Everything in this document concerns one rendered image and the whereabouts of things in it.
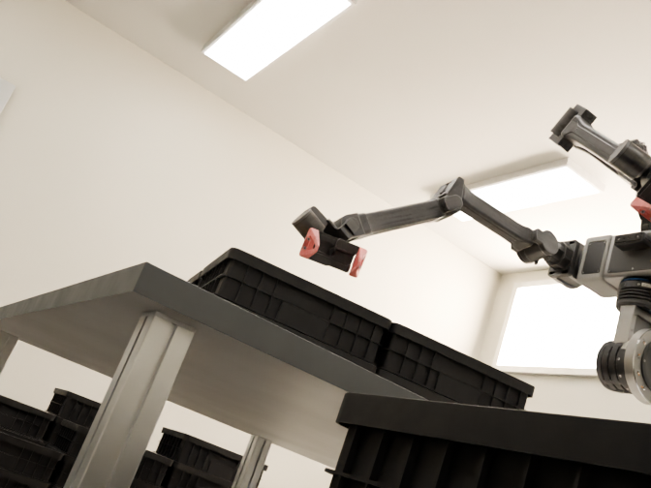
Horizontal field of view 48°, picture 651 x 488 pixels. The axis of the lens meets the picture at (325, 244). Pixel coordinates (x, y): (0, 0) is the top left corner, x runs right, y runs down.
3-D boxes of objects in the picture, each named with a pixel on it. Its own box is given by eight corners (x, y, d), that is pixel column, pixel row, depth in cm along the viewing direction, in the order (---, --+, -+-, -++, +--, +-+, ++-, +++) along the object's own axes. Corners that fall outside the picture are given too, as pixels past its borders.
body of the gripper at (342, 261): (358, 247, 164) (353, 243, 172) (317, 230, 163) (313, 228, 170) (348, 273, 165) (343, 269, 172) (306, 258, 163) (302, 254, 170)
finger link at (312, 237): (345, 242, 156) (338, 237, 165) (314, 229, 154) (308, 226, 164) (332, 271, 156) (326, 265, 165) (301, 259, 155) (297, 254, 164)
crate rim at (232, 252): (339, 341, 189) (343, 332, 190) (391, 331, 162) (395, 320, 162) (198, 278, 178) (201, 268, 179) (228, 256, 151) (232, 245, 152)
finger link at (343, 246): (374, 254, 157) (366, 249, 166) (344, 241, 156) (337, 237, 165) (362, 283, 157) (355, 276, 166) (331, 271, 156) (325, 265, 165)
